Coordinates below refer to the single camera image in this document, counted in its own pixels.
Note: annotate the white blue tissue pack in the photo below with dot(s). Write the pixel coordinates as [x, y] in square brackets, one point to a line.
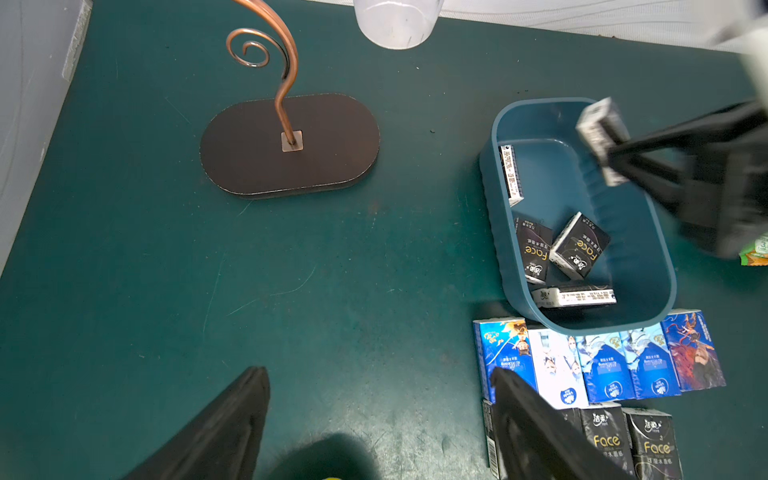
[558, 370]

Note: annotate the black tissue pack top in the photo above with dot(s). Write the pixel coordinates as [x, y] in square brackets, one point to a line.
[601, 128]

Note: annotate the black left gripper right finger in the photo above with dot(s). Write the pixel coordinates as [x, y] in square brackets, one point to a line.
[536, 442]

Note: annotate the green snack bag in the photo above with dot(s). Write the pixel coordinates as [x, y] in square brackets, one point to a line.
[755, 253]

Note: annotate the dark blue tissue pack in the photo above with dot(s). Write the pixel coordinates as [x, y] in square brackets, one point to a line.
[503, 343]

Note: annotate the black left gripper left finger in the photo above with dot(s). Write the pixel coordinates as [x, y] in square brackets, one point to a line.
[222, 441]

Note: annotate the black tissue pack on edge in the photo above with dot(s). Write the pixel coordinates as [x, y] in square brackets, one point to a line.
[511, 173]

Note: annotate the black Face pack in box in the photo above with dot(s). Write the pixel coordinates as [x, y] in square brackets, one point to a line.
[535, 242]

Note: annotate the tilted black Face pack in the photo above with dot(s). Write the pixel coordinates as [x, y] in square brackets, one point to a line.
[578, 246]

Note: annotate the light blue tissue pack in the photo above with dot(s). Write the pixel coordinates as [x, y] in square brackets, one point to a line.
[604, 367]
[650, 363]

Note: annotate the teal storage box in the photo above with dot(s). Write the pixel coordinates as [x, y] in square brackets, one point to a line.
[560, 177]

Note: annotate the copper glass rack stand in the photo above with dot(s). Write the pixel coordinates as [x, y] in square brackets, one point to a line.
[290, 144]

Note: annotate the black tissue pack bottom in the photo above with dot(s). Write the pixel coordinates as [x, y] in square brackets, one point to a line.
[571, 296]

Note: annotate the red blue tissue pack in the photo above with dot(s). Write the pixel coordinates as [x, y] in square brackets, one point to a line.
[691, 346]

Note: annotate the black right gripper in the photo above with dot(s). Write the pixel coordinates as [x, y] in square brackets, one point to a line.
[724, 190]

